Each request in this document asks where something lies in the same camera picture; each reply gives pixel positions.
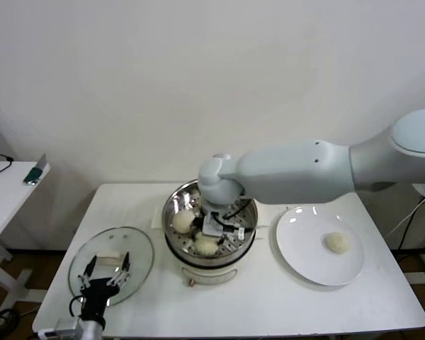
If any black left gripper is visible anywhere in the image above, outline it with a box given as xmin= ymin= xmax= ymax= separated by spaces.
xmin=77 ymin=251 xmax=132 ymax=322

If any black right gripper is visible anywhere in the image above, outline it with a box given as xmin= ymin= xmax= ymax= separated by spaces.
xmin=190 ymin=215 xmax=232 ymax=249

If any white steamed baozi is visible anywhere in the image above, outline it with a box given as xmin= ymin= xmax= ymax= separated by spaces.
xmin=193 ymin=235 xmax=220 ymax=256
xmin=171 ymin=210 xmax=196 ymax=234
xmin=322 ymin=232 xmax=351 ymax=255

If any round glass pot lid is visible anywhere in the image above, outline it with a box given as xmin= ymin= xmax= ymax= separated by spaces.
xmin=68 ymin=226 xmax=155 ymax=307

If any perforated steel steamer basket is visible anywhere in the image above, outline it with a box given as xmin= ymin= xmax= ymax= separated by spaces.
xmin=161 ymin=178 xmax=259 ymax=265

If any white electric cooking pot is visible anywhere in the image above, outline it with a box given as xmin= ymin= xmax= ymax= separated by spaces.
xmin=151 ymin=206 xmax=270 ymax=287

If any round white plate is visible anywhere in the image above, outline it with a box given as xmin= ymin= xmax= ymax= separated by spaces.
xmin=276 ymin=205 xmax=366 ymax=287

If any white side table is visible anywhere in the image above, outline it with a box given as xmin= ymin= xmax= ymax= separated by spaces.
xmin=0 ymin=161 xmax=52 ymax=312

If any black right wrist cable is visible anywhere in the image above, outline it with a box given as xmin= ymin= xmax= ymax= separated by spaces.
xmin=215 ymin=201 xmax=251 ymax=227

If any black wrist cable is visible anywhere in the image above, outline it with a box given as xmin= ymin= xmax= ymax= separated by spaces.
xmin=215 ymin=201 xmax=251 ymax=227
xmin=69 ymin=295 xmax=86 ymax=316

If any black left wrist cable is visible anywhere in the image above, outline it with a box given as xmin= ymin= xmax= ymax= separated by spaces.
xmin=69 ymin=295 xmax=86 ymax=316

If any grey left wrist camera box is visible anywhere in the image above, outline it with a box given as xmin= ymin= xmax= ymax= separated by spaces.
xmin=38 ymin=318 xmax=82 ymax=337

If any black floor cable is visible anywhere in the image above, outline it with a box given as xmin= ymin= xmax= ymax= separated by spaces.
xmin=0 ymin=307 xmax=33 ymax=330

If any green handled scraper tool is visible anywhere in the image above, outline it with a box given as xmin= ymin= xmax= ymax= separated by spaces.
xmin=23 ymin=153 xmax=50 ymax=185

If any black cable on side table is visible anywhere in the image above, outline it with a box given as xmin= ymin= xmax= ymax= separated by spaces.
xmin=0 ymin=150 xmax=15 ymax=176

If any white wall cable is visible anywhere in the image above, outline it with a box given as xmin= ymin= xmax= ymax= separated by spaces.
xmin=387 ymin=198 xmax=425 ymax=241

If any black cable with plug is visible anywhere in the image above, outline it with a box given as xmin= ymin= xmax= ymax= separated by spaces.
xmin=398 ymin=196 xmax=425 ymax=251

